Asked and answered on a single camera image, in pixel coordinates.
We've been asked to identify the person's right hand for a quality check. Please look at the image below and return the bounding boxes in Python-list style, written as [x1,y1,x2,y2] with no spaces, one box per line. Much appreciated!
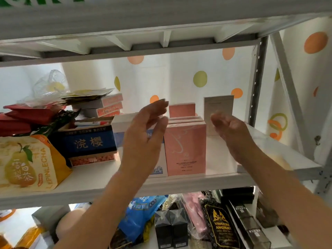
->
[210,111,260,166]

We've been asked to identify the person's left hand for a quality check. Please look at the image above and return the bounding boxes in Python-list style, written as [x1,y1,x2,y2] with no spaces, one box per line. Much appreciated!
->
[121,99,169,178]

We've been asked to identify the person's left forearm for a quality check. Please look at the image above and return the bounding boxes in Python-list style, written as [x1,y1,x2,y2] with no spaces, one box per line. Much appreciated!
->
[53,167,156,249]

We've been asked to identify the person's right forearm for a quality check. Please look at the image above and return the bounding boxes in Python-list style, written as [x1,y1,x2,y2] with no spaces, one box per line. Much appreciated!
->
[237,148,332,249]

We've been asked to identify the beige grey box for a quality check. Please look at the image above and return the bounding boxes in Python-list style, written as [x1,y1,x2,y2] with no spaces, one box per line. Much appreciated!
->
[204,95,234,136]

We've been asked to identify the pink box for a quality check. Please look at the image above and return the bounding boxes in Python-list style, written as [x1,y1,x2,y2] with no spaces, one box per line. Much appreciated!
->
[169,116,203,121]
[168,119,205,125]
[169,103,196,118]
[164,121,207,177]

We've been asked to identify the white box with mountain print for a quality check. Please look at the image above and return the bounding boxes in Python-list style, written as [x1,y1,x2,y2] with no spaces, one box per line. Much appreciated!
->
[148,142,169,178]

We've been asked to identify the white and blue box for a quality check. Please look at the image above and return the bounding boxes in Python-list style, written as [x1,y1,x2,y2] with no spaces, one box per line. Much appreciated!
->
[111,113,166,149]

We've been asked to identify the orange and white box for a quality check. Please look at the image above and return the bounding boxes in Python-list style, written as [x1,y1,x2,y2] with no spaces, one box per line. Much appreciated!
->
[71,93,124,110]
[100,110,121,118]
[80,102,124,118]

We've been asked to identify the white dotted curtain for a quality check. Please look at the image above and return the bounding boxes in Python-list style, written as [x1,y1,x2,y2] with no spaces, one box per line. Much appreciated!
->
[0,17,332,164]

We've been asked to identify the white red marker pen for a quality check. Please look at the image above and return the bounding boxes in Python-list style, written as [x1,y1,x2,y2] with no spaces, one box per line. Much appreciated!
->
[74,120,110,127]

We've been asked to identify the dark blue box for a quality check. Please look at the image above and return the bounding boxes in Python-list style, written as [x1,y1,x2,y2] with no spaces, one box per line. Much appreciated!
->
[58,117,118,159]

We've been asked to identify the flat black box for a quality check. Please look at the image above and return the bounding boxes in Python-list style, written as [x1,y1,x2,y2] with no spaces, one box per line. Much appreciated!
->
[219,187,255,206]

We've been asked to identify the red white patterned box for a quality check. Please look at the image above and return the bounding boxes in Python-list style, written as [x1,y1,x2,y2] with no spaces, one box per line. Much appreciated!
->
[69,152,116,168]

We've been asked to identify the flat dark yellow packet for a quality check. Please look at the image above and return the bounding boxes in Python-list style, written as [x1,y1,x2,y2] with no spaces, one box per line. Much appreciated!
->
[60,88,115,105]

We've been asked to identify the blue snack bag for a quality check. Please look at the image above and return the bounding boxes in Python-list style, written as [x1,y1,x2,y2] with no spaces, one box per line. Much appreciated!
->
[118,195,168,243]

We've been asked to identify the pink packet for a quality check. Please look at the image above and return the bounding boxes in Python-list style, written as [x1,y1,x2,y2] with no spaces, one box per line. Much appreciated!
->
[183,192,208,239]

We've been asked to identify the black faceted box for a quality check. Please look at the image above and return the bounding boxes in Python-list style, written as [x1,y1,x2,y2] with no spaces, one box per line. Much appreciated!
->
[155,210,173,249]
[170,208,189,249]

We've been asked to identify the dark green black packet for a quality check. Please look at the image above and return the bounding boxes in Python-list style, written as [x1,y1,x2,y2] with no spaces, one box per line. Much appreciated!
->
[31,109,81,137]

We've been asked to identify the black gold patterned packet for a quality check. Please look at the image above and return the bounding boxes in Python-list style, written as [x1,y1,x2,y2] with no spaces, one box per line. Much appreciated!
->
[200,198,241,249]

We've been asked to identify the white metal shelf rack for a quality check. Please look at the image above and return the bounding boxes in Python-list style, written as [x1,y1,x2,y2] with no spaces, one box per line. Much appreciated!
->
[0,0,332,249]

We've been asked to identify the black clear long box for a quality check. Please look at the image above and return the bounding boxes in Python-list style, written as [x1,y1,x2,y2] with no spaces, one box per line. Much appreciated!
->
[228,202,272,249]

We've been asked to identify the dark yellow snack packet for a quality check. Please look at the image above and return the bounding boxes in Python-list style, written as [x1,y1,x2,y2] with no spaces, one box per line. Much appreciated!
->
[109,217,155,249]

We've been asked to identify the clear plastic bag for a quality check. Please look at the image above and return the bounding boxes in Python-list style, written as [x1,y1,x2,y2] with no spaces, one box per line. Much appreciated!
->
[19,69,70,107]

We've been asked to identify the red packet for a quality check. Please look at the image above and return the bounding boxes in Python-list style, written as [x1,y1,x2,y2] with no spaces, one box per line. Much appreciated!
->
[0,104,66,137]

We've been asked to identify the yellow pear print bag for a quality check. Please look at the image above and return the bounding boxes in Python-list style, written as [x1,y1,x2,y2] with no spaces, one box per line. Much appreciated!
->
[0,134,73,194]

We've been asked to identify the orange packet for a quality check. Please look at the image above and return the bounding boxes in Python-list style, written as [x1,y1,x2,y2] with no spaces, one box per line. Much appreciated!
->
[13,225,43,249]

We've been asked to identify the green white sign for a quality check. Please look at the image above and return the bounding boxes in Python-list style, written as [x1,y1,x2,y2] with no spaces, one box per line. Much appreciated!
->
[0,0,85,8]

